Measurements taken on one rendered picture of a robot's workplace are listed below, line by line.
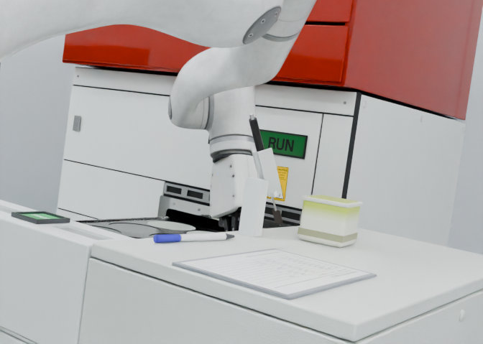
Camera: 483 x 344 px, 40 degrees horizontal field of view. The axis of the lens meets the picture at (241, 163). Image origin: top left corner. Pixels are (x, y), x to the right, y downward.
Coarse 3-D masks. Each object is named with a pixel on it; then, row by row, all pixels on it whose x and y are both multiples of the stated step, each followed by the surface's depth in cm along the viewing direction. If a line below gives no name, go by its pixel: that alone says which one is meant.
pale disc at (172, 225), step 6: (150, 222) 140; (156, 222) 141; (162, 222) 143; (168, 222) 144; (174, 222) 145; (168, 228) 135; (174, 228) 136; (180, 228) 137; (186, 228) 138; (192, 228) 139
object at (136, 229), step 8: (88, 224) 127; (96, 224) 129; (104, 224) 130; (112, 224) 132; (120, 224) 133; (128, 224) 134; (136, 224) 135; (144, 224) 136; (120, 232) 124; (128, 232) 125; (136, 232) 127; (144, 232) 128; (152, 232) 129; (160, 232) 130; (168, 232) 131; (176, 232) 132; (184, 232) 133; (216, 232) 139
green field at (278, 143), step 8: (264, 136) 140; (272, 136) 138; (280, 136) 137; (288, 136) 136; (296, 136) 135; (264, 144) 140; (272, 144) 138; (280, 144) 137; (288, 144) 136; (296, 144) 135; (280, 152) 137; (288, 152) 136; (296, 152) 135
